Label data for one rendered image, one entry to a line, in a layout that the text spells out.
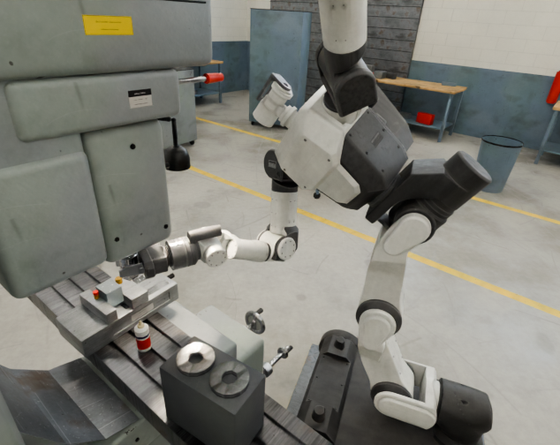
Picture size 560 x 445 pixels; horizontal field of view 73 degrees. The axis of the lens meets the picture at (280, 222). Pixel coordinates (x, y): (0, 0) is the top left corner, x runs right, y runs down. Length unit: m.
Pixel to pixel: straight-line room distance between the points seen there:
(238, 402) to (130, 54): 0.73
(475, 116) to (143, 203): 7.60
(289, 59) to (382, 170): 5.92
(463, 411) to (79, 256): 1.25
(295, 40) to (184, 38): 5.94
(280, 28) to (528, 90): 4.33
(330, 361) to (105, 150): 1.22
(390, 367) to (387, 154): 0.74
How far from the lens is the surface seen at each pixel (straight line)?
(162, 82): 0.87
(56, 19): 0.75
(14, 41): 0.73
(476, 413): 1.53
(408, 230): 1.05
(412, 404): 1.47
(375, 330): 1.25
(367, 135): 1.00
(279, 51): 6.89
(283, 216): 1.25
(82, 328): 1.30
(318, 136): 0.95
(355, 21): 0.81
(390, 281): 1.19
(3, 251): 0.81
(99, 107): 0.80
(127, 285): 1.35
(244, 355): 1.49
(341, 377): 1.64
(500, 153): 5.30
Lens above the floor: 1.84
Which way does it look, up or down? 29 degrees down
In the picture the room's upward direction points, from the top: 4 degrees clockwise
